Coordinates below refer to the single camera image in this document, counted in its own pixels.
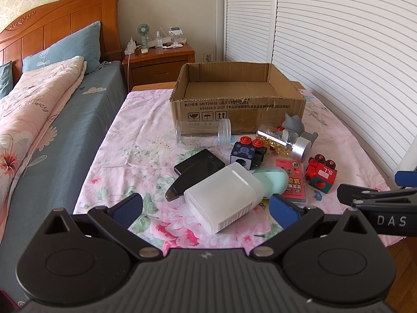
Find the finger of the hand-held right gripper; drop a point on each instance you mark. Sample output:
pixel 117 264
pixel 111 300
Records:
pixel 406 178
pixel 358 193

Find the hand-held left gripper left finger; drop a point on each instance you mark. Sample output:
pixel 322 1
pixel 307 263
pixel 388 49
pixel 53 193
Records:
pixel 127 209

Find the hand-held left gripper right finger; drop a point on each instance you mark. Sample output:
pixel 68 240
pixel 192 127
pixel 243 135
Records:
pixel 283 211

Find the red packet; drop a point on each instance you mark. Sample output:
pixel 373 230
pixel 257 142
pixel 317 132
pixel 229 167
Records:
pixel 295 182

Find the mint green rounded case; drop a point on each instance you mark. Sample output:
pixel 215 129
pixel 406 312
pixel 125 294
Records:
pixel 273 179

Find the red toy cube car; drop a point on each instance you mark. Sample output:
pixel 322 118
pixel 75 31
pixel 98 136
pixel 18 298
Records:
pixel 321 176

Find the glossy black case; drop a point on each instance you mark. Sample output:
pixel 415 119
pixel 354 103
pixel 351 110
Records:
pixel 177 189

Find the white plastic container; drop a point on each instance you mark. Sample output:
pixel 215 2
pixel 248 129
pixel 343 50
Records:
pixel 221 199

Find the brown cardboard box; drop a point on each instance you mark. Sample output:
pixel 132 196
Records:
pixel 244 112

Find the black and blue toy cube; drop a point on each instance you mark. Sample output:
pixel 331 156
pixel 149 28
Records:
pixel 242 153

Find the bottle of yellow capsules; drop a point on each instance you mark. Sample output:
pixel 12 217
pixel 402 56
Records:
pixel 280 140

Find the black power bank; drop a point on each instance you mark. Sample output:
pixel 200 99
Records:
pixel 195 164

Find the grey toy figure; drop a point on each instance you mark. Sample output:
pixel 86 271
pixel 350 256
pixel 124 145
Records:
pixel 293 124

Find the clear plastic jar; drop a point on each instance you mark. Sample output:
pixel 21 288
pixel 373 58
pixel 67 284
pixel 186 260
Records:
pixel 224 133

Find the blue bed sheet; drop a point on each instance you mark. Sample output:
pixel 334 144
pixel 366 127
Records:
pixel 81 117

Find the white louvered closet door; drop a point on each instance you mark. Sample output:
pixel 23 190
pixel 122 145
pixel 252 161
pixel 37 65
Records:
pixel 251 16
pixel 352 55

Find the wooden nightstand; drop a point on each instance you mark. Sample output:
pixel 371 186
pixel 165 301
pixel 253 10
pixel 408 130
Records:
pixel 153 71

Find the pink floral blanket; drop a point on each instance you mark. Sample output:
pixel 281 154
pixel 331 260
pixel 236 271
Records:
pixel 32 104

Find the white power strip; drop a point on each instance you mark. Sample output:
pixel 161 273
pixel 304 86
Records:
pixel 131 49

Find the clear spray bottle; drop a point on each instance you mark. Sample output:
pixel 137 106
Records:
pixel 159 40

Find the large blue floral pillow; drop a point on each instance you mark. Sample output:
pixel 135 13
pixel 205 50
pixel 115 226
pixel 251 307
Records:
pixel 65 49

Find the small blue floral pillow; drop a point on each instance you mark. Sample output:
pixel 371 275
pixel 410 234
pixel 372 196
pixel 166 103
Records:
pixel 5 81

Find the small green desk fan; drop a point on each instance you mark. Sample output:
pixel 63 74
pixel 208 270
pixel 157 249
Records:
pixel 142 31

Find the white phone stand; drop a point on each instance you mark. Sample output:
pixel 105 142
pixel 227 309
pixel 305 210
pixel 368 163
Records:
pixel 176 34

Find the wooden bed headboard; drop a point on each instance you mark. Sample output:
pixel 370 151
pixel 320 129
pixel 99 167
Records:
pixel 58 22

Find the white wall socket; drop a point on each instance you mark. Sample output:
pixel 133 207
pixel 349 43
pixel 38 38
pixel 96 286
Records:
pixel 208 57

